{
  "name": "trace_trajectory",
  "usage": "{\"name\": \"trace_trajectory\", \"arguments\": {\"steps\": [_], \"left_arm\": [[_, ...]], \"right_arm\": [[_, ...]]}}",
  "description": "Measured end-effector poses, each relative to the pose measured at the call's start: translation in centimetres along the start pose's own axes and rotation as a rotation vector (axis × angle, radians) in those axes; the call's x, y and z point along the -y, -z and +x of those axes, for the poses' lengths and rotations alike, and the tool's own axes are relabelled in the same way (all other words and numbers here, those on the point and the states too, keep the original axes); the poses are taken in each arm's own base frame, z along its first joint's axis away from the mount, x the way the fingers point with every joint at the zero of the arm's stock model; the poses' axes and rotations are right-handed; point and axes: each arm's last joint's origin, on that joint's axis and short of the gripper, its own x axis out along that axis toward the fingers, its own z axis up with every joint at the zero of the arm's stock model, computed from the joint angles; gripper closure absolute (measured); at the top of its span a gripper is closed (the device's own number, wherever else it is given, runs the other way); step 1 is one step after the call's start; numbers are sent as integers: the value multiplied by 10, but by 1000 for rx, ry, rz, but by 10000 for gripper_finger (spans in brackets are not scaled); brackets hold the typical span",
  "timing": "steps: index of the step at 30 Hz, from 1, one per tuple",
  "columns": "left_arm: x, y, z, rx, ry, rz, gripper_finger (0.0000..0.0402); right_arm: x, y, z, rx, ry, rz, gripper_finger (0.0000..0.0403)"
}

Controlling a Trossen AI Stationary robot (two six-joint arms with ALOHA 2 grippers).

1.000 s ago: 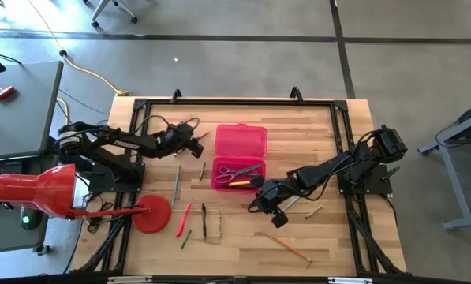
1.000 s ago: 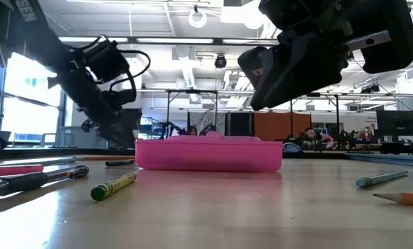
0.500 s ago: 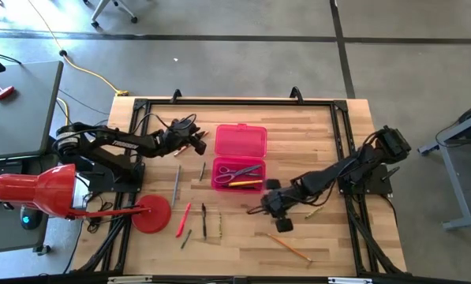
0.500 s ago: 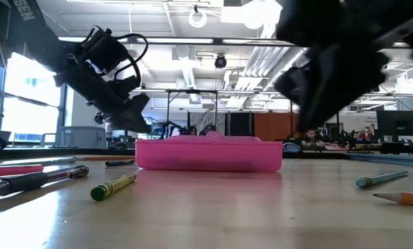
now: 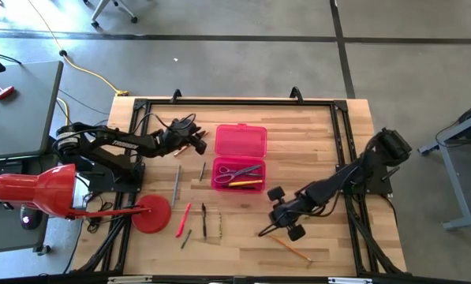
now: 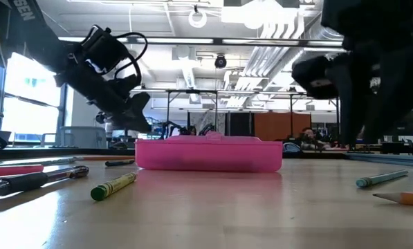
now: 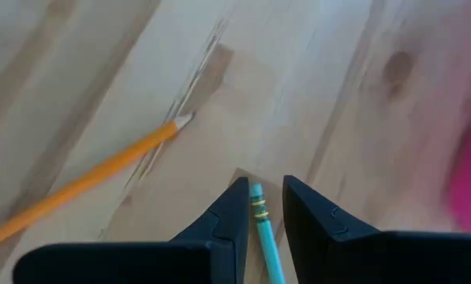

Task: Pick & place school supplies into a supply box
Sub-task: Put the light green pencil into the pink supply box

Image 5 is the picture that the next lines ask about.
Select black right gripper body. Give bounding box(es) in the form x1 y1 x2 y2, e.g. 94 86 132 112
269 192 311 230

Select grey metal table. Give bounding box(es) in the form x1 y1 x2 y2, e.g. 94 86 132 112
418 100 471 232

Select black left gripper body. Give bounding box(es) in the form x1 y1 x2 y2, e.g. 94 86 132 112
158 120 199 153

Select grey computer desk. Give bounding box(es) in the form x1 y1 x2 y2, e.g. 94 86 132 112
0 61 65 256

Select pink plastic supply box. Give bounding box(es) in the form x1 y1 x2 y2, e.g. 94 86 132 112
211 123 268 193

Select silver frame bracket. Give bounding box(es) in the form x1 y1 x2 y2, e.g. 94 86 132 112
107 275 153 284
328 277 373 284

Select yellow extension cable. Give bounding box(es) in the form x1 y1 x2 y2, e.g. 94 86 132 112
25 0 129 127

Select office chair wheel base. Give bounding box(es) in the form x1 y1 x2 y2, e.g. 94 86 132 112
83 0 138 28

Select red pen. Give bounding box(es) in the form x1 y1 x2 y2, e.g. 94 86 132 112
175 202 192 238

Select brown pen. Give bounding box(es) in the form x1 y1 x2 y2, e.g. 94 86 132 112
174 131 210 158

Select orange pencil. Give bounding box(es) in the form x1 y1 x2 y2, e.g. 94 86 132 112
268 235 314 263

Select black computer mouse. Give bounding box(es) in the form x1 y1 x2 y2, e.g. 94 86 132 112
20 205 43 231

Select yellow pencil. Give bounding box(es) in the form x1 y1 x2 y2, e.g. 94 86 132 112
226 179 264 188

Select green pencil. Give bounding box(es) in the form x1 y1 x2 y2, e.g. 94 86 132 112
180 229 193 250

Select red desk lamp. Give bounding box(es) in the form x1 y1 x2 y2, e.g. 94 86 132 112
0 163 172 234

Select grey pen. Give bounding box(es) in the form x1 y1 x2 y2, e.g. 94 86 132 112
170 164 182 209

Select red handled hex key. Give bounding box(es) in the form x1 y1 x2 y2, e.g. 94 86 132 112
0 80 16 100

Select black aluminium table frame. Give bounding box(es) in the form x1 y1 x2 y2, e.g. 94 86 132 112
100 97 406 276

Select grey pink handled scissors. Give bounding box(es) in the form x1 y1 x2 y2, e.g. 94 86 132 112
214 164 263 185

